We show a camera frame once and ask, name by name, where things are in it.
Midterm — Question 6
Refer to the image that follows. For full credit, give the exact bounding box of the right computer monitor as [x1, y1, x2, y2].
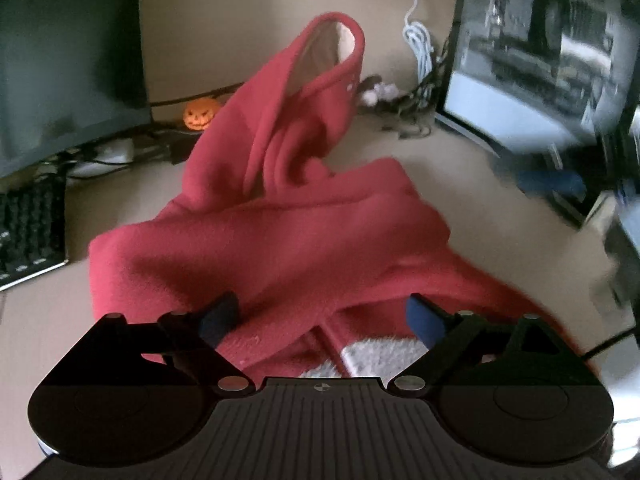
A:
[436, 0, 639, 226]

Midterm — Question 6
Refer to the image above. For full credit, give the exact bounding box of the red fleece garment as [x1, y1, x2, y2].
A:
[86, 12, 586, 380]

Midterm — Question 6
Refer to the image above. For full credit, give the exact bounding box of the black keyboard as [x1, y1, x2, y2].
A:
[0, 174, 68, 290]

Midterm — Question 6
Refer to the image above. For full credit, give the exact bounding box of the black cable bundle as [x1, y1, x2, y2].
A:
[359, 34, 454, 141]

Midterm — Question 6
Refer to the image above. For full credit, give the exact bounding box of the left computer monitor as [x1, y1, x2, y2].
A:
[1, 0, 151, 176]

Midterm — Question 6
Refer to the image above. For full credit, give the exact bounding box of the computer monitor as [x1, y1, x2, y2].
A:
[1, 0, 151, 176]
[436, 0, 639, 226]

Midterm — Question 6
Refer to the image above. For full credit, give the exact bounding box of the orange pumpkin toy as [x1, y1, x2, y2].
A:
[182, 96, 222, 131]

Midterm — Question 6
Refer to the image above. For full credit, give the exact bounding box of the small white pink object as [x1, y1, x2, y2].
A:
[357, 75, 402, 108]

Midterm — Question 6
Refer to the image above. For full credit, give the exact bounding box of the white coiled cable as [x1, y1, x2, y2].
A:
[394, 0, 436, 86]

